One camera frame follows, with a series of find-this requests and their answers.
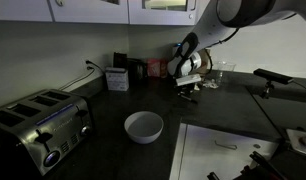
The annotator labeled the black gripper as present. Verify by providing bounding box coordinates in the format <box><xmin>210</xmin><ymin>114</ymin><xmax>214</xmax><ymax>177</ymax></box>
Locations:
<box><xmin>178</xmin><ymin>83</ymin><xmax>200</xmax><ymax>99</ymax></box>

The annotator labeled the dark marker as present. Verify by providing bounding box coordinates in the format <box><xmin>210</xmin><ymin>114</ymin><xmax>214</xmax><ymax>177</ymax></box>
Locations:
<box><xmin>177</xmin><ymin>93</ymin><xmax>199</xmax><ymax>104</ymax></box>

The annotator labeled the white bowl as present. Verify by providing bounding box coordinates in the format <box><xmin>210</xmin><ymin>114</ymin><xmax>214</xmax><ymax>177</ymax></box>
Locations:
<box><xmin>123</xmin><ymin>110</ymin><xmax>165</xmax><ymax>145</ymax></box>

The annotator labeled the crumpled white wrapper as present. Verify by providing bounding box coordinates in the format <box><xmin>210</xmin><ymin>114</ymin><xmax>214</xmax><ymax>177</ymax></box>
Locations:
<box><xmin>202</xmin><ymin>78</ymin><xmax>221</xmax><ymax>90</ymax></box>

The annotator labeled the printed cardboard box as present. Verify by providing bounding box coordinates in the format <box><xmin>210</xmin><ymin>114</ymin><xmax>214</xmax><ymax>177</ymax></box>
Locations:
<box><xmin>146</xmin><ymin>58</ymin><xmax>168</xmax><ymax>79</ymax></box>

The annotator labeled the clear glass measuring cup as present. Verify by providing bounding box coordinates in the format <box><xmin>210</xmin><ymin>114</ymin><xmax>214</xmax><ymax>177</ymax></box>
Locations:
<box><xmin>214</xmin><ymin>60</ymin><xmax>237</xmax><ymax>86</ymax></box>

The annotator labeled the black countertop appliance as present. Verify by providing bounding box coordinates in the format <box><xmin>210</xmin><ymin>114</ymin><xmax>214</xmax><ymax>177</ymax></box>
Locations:
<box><xmin>127</xmin><ymin>57</ymin><xmax>148</xmax><ymax>82</ymax></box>

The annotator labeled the white carton box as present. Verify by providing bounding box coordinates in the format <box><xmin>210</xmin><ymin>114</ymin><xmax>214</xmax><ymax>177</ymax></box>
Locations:
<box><xmin>104</xmin><ymin>67</ymin><xmax>130</xmax><ymax>92</ymax></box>

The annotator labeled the glass-front upper cabinet door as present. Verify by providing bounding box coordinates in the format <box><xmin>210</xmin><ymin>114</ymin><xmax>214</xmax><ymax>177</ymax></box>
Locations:
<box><xmin>127</xmin><ymin>0</ymin><xmax>203</xmax><ymax>27</ymax></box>

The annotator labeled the white upper cabinet door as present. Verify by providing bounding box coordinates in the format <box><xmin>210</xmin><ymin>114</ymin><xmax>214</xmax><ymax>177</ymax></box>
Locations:
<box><xmin>47</xmin><ymin>0</ymin><xmax>130</xmax><ymax>25</ymax></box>
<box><xmin>0</xmin><ymin>0</ymin><xmax>55</xmax><ymax>23</ymax></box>

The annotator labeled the silver four-slot toaster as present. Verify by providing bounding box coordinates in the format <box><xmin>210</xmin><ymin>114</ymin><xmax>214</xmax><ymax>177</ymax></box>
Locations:
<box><xmin>0</xmin><ymin>88</ymin><xmax>96</xmax><ymax>178</ymax></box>

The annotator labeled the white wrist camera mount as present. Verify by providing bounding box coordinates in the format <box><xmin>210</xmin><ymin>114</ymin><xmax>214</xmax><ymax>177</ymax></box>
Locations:
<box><xmin>175</xmin><ymin>73</ymin><xmax>203</xmax><ymax>87</ymax></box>

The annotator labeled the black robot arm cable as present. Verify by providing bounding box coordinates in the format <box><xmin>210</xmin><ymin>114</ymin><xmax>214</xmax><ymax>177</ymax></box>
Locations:
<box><xmin>202</xmin><ymin>27</ymin><xmax>241</xmax><ymax>76</ymax></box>

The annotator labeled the black camera on stand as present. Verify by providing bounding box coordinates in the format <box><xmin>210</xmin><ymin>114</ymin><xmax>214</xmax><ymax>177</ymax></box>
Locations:
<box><xmin>253</xmin><ymin>67</ymin><xmax>295</xmax><ymax>100</ymax></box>

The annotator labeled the black appliance power cable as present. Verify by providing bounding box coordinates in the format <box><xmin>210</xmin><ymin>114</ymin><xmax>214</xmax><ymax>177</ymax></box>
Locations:
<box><xmin>86</xmin><ymin>60</ymin><xmax>106</xmax><ymax>75</ymax></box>

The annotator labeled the white wall outlet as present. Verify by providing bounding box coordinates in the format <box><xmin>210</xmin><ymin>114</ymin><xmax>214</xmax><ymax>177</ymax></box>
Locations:
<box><xmin>84</xmin><ymin>58</ymin><xmax>94</xmax><ymax>72</ymax></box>

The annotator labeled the black toaster power cable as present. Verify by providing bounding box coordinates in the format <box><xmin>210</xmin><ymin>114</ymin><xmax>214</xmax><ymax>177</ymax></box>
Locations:
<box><xmin>57</xmin><ymin>66</ymin><xmax>96</xmax><ymax>92</ymax></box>

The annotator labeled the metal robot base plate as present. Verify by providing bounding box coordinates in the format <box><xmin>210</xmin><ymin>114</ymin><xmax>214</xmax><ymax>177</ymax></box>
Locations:
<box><xmin>285</xmin><ymin>127</ymin><xmax>306</xmax><ymax>158</ymax></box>

